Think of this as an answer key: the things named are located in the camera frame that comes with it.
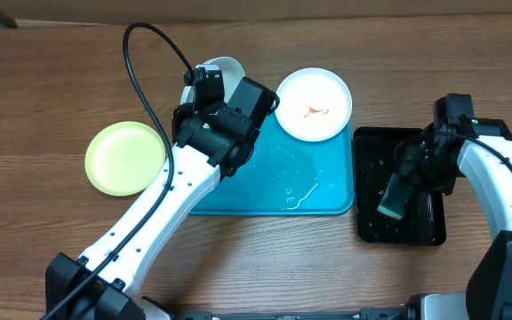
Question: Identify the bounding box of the green sponge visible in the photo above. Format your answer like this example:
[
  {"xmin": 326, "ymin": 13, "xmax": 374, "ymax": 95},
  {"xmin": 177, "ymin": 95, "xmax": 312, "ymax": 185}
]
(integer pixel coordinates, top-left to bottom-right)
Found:
[{"xmin": 377, "ymin": 173, "xmax": 414, "ymax": 220}]

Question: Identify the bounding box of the white plate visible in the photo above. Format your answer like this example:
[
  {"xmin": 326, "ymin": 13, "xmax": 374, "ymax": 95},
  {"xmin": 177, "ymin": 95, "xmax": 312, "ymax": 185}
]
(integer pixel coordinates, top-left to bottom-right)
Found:
[
  {"xmin": 180, "ymin": 57, "xmax": 245, "ymax": 104},
  {"xmin": 275, "ymin": 68, "xmax": 353, "ymax": 142}
]

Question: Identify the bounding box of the yellow-green plate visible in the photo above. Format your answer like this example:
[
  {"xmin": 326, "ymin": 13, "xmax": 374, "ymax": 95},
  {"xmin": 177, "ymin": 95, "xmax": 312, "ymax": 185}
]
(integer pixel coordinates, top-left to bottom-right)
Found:
[{"xmin": 84, "ymin": 121, "xmax": 166, "ymax": 196}]

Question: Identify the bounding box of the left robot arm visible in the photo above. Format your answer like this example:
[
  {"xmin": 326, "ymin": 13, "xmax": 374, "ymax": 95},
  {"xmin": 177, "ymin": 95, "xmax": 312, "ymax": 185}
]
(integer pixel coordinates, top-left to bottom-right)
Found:
[{"xmin": 45, "ymin": 65, "xmax": 279, "ymax": 320}]

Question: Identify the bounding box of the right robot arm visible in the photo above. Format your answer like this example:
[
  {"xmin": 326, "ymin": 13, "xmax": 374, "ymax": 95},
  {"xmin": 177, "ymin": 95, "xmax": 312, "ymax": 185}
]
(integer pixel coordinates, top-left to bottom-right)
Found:
[{"xmin": 378, "ymin": 93, "xmax": 512, "ymax": 320}]

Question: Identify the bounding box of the black plastic tray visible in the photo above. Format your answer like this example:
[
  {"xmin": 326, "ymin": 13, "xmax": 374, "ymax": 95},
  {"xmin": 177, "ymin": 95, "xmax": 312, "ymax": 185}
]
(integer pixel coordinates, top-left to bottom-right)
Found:
[{"xmin": 352, "ymin": 127, "xmax": 446, "ymax": 246}]

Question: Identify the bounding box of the teal plastic tray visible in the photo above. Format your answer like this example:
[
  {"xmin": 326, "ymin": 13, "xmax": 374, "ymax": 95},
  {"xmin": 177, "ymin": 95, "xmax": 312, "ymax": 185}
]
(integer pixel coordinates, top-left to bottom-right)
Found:
[{"xmin": 191, "ymin": 116, "xmax": 355, "ymax": 216}]

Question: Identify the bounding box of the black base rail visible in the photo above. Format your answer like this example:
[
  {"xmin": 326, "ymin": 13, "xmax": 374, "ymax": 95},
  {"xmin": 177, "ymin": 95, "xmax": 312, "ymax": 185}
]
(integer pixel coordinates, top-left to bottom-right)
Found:
[{"xmin": 170, "ymin": 308, "xmax": 409, "ymax": 320}]

